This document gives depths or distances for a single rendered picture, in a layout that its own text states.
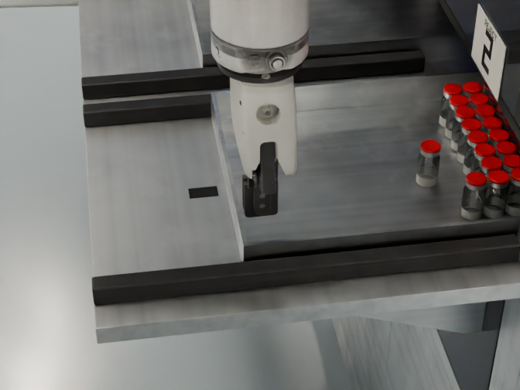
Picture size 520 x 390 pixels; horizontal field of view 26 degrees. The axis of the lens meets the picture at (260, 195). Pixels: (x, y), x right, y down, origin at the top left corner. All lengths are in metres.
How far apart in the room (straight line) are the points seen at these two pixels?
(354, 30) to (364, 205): 0.35
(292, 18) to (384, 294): 0.27
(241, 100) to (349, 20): 0.50
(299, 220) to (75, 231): 1.43
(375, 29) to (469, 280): 0.46
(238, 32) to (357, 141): 0.33
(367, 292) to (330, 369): 1.14
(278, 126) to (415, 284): 0.21
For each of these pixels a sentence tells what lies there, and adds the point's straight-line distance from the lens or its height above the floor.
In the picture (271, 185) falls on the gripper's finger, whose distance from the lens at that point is 1.00.
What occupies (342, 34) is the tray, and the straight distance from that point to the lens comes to 1.41.
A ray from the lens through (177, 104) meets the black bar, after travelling 1.25.
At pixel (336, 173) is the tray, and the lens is 1.17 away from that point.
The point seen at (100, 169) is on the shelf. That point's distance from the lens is 1.19.
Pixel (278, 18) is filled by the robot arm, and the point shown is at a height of 1.14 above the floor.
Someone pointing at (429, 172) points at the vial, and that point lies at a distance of 1.15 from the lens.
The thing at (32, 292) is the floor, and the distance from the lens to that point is 2.37.
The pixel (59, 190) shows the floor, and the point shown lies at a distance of 2.62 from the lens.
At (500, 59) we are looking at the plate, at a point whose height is 1.03.
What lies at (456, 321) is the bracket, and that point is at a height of 0.75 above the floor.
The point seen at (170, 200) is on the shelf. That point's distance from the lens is 1.14.
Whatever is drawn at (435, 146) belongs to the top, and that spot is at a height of 0.93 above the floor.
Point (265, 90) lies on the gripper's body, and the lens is 0.95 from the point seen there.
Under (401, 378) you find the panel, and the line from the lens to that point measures 1.63.
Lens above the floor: 1.59
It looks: 38 degrees down
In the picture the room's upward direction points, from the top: straight up
